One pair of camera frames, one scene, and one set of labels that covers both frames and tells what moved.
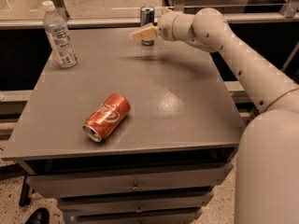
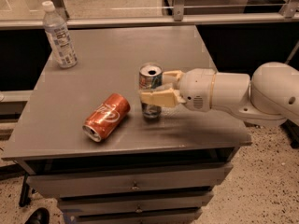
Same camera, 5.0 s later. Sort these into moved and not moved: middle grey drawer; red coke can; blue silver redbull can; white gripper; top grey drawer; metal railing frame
Moved: blue silver redbull can; white gripper
Not moved: red coke can; metal railing frame; top grey drawer; middle grey drawer
